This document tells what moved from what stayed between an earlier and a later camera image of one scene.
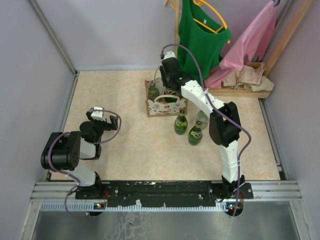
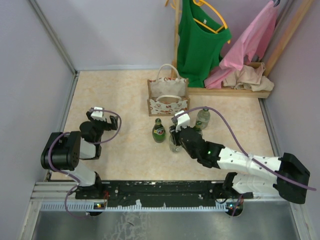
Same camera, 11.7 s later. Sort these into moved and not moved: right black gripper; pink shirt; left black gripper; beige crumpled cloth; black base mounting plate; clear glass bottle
Moved: right black gripper
Not moved: black base mounting plate; clear glass bottle; left black gripper; pink shirt; beige crumpled cloth
